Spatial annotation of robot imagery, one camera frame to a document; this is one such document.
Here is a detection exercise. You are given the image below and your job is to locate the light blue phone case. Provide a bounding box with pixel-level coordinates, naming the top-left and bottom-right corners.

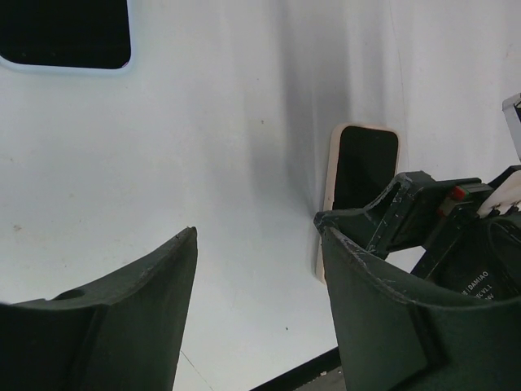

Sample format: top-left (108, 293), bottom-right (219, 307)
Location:
top-left (0, 0), bottom-right (135, 77)

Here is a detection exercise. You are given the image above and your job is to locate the black smartphone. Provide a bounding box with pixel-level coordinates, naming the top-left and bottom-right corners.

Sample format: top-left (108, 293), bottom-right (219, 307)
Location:
top-left (0, 0), bottom-right (132, 69)

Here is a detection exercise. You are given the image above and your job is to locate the beige phone case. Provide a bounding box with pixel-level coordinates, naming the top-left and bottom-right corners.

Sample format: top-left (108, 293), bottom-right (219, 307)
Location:
top-left (315, 122), bottom-right (402, 285)

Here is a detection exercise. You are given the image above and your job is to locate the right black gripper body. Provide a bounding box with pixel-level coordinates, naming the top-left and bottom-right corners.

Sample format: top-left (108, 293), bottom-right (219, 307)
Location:
top-left (390, 171), bottom-right (520, 301)

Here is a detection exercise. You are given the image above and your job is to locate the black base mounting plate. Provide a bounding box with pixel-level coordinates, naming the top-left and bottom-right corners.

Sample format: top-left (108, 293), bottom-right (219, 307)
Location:
top-left (252, 347), bottom-right (346, 391)

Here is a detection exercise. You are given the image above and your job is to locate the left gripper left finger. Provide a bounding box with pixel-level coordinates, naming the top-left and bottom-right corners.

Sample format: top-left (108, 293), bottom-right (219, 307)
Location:
top-left (1, 227), bottom-right (198, 390)

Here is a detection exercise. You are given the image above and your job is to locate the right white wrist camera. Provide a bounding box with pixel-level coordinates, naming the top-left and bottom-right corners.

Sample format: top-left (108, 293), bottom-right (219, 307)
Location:
top-left (477, 94), bottom-right (520, 218)

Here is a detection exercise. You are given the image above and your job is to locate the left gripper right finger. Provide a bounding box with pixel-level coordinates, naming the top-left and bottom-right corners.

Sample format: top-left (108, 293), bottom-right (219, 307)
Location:
top-left (322, 227), bottom-right (520, 390)

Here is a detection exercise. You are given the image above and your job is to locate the black phone pink edge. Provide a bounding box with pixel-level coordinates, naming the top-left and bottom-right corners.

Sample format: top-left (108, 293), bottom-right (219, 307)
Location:
top-left (333, 125), bottom-right (399, 211)

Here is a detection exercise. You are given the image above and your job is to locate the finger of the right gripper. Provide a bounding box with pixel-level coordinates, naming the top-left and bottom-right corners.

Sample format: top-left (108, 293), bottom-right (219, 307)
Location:
top-left (313, 173), bottom-right (411, 259)

